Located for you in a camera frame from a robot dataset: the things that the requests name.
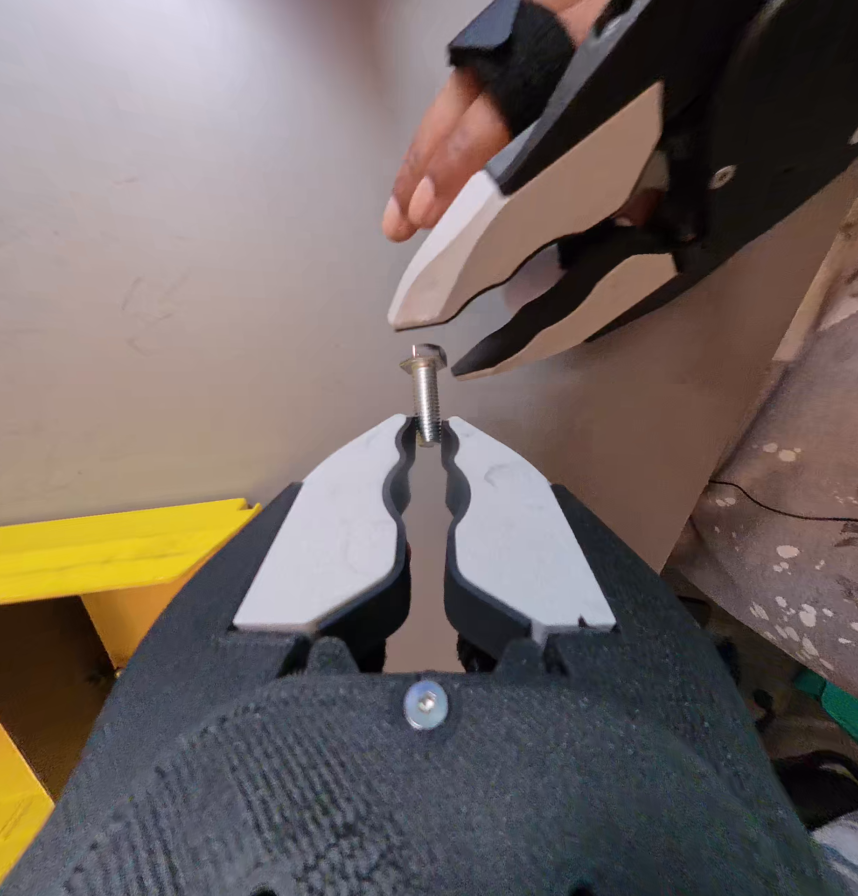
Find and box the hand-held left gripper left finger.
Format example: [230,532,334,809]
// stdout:
[233,415,410,673]

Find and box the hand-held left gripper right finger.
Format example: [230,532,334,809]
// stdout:
[444,416,619,673]

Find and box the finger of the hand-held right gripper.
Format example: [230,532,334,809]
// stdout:
[450,251,679,383]
[387,79,666,332]

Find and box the silver flange bolt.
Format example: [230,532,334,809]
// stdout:
[398,342,449,449]

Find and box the yellow plastic bin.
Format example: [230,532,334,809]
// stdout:
[0,497,263,895]

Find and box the person's right hand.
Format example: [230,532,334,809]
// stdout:
[382,66,515,244]

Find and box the black thin cable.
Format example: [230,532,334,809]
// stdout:
[709,479,858,527]

